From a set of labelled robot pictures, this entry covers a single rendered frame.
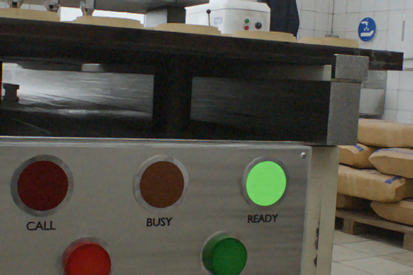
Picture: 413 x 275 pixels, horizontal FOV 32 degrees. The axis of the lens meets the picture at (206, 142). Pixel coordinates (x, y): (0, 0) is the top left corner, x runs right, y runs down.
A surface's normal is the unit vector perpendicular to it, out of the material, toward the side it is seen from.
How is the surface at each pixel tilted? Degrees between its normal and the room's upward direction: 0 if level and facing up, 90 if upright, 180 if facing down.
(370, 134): 90
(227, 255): 90
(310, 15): 90
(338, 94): 90
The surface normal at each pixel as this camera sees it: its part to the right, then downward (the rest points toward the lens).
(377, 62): 0.44, 0.10
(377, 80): -0.82, 0.00
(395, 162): -0.62, 0.45
